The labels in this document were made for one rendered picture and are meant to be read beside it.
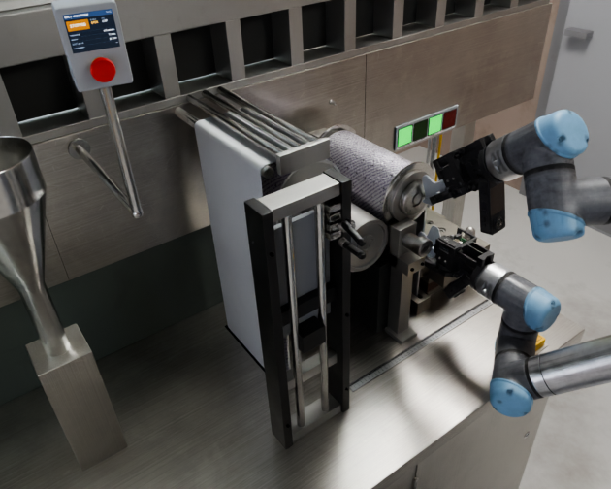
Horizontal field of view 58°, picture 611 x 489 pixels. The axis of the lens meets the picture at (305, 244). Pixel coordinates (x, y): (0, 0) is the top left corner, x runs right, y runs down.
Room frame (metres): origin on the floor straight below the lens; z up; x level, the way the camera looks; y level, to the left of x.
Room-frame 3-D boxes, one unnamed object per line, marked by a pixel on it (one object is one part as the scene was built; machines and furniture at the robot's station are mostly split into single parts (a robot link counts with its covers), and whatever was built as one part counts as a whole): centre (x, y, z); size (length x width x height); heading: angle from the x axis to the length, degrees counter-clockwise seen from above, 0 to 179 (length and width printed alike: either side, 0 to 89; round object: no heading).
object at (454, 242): (0.93, -0.34, 1.12); 0.12 x 0.08 x 0.09; 34
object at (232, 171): (0.94, 0.14, 1.17); 0.34 x 0.05 x 0.54; 34
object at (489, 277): (0.86, -0.38, 1.11); 0.08 x 0.05 x 0.08; 124
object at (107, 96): (0.72, 0.25, 1.51); 0.02 x 0.02 x 0.20
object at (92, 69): (0.71, 0.25, 1.66); 0.07 x 0.07 x 0.10; 24
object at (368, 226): (1.03, -0.06, 1.18); 0.26 x 0.12 x 0.12; 34
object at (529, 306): (0.80, -0.43, 1.11); 0.11 x 0.08 x 0.09; 34
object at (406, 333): (0.94, -0.22, 1.05); 0.06 x 0.05 x 0.31; 34
